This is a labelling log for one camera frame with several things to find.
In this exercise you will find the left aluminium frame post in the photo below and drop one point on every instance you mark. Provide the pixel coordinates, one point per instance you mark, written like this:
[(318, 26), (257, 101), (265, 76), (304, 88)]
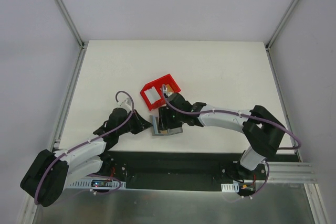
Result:
[(70, 23)]

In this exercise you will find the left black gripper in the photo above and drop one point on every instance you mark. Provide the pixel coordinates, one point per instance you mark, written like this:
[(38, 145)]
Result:
[(135, 123)]

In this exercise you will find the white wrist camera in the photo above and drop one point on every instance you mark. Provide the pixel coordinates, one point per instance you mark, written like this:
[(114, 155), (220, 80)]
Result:
[(167, 93), (126, 104)]

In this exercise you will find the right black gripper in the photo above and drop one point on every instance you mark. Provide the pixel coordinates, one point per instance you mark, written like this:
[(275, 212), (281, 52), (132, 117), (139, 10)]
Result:
[(163, 124)]

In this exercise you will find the white cable duct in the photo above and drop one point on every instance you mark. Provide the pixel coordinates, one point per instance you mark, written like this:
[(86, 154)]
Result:
[(95, 183), (230, 188)]

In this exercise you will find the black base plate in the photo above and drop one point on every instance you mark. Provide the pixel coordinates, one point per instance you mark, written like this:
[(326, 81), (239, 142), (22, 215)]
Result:
[(177, 171)]

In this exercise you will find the right white cable duct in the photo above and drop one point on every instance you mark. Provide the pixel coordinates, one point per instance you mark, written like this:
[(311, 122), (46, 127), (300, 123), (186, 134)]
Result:
[(230, 188)]

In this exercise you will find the aluminium front rail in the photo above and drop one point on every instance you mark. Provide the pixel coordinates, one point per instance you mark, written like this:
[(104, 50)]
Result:
[(291, 173)]

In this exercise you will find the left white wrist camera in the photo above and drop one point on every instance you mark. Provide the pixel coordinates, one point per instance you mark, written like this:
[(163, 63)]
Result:
[(126, 104)]

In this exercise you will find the grey leather card holder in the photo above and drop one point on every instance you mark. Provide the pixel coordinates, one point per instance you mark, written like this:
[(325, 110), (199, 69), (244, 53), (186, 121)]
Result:
[(154, 119)]

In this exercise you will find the right aluminium frame post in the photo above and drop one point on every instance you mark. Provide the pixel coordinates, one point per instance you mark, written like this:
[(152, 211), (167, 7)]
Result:
[(282, 23)]

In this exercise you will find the red plastic bin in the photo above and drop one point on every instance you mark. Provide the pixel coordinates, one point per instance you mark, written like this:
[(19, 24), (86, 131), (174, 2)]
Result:
[(157, 83)]

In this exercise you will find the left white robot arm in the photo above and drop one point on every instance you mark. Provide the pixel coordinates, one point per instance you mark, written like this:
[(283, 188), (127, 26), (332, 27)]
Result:
[(51, 172)]

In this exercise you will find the white card stack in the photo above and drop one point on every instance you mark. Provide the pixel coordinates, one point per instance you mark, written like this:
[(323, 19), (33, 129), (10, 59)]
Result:
[(152, 95)]

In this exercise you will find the left white cable duct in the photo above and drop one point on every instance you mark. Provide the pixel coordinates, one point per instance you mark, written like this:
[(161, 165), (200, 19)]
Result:
[(95, 183)]

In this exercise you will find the aluminium frame post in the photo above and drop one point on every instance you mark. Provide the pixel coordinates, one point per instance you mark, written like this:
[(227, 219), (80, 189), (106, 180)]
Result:
[(282, 23), (70, 23)]

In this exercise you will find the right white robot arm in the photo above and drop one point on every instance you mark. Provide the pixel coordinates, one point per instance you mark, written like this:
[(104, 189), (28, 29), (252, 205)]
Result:
[(260, 127)]

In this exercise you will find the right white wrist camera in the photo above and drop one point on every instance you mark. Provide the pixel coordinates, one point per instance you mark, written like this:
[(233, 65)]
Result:
[(167, 93)]

